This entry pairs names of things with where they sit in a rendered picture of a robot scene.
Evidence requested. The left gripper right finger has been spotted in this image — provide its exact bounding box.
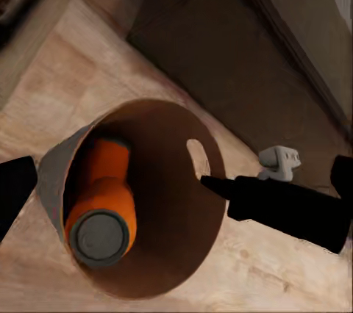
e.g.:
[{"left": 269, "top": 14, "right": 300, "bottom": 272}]
[{"left": 330, "top": 155, "right": 353, "bottom": 214}]

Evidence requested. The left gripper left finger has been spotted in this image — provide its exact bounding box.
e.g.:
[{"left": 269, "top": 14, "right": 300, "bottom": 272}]
[{"left": 0, "top": 156, "right": 38, "bottom": 242}]

